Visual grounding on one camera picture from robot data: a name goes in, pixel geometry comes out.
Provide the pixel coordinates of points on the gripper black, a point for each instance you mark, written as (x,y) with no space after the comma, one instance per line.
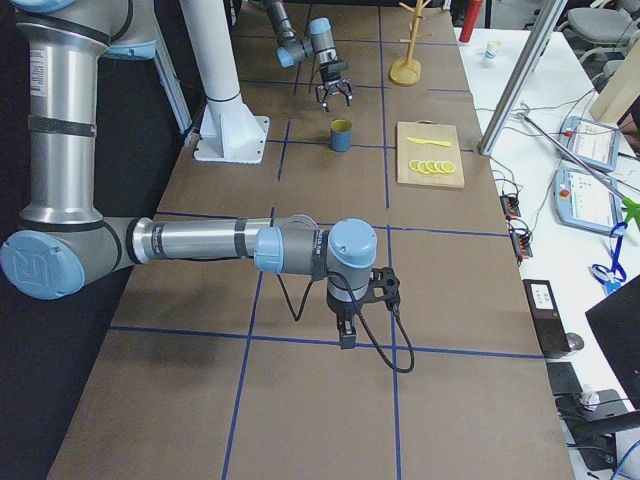
(341,310)
(332,78)

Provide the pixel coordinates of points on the black laptop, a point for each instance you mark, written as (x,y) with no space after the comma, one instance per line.
(614,323)

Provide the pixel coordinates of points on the computer mouse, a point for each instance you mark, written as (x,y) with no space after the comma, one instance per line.
(574,341)

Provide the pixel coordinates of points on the paper cup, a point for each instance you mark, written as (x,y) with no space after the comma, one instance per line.
(491,51)

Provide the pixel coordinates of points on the teach pendant tablet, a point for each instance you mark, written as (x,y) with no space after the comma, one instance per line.
(583,202)
(595,143)

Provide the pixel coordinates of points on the red cylinder bottle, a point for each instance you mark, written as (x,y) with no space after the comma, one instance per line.
(473,11)

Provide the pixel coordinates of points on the bamboo cutting board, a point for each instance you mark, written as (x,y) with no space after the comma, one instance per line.
(407,151)

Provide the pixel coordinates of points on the near teach pendant tablet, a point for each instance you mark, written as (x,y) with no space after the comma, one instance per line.
(583,202)

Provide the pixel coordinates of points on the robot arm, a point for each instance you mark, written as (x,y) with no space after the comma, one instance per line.
(319,44)
(139,173)

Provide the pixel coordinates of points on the aluminium frame post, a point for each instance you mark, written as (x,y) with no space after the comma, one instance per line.
(534,47)

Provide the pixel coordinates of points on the orange connector hub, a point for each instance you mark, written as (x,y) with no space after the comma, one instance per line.
(521,242)
(510,206)

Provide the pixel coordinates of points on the white pedestal column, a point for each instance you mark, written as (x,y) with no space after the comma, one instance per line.
(229,132)

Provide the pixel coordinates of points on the office chair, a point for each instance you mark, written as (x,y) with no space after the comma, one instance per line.
(606,30)

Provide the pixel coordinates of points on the far teach pendant tablet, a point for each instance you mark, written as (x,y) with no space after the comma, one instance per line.
(595,143)

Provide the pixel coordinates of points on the yellow plastic knife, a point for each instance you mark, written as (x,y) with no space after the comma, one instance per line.
(424,141)

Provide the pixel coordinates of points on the teal mug yellow inside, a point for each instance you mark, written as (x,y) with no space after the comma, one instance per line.
(340,135)

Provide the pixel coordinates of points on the black power adapter box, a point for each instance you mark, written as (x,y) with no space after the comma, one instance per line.
(546,318)

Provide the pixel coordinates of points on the wooden cup rack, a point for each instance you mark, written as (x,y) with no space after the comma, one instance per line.
(406,71)

